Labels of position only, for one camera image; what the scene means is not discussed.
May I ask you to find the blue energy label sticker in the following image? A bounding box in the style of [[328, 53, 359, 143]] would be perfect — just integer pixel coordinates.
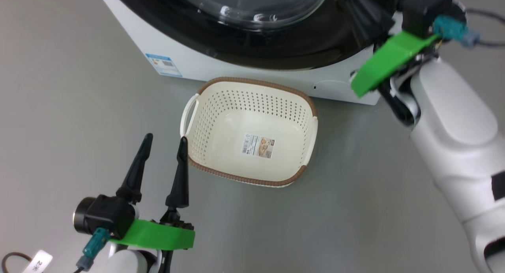
[[145, 53, 183, 78]]

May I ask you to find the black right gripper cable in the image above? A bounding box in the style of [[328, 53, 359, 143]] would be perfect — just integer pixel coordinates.
[[465, 8, 505, 49]]

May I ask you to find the white front-load washing machine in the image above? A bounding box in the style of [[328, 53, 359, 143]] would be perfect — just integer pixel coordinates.
[[95, 0, 400, 106]]

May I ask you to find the round white filter cover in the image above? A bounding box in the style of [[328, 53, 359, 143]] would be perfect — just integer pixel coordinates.
[[313, 80, 356, 99]]

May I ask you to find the teal cable connector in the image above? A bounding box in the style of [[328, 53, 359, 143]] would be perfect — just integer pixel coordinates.
[[76, 227, 111, 271], [433, 15, 481, 49]]

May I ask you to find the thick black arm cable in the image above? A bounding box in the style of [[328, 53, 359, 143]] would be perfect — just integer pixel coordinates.
[[378, 83, 415, 126]]

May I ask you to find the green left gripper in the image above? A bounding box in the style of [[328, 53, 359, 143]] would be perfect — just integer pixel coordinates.
[[110, 133, 196, 251]]

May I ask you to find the basket product sticker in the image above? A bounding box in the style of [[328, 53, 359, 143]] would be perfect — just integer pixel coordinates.
[[241, 133, 276, 159]]

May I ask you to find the white cable tag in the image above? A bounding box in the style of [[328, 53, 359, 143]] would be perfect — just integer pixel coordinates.
[[21, 249, 53, 273]]

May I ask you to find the teal right cable connector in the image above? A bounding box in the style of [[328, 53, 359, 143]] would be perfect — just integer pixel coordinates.
[[433, 15, 481, 49]]

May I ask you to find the cream perforated laundry basket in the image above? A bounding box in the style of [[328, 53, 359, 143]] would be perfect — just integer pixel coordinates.
[[180, 77, 318, 188]]

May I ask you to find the teal left cable connector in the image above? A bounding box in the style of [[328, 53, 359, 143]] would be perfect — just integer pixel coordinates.
[[76, 227, 111, 271]]

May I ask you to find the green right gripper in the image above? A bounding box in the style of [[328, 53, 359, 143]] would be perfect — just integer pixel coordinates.
[[349, 0, 441, 99]]

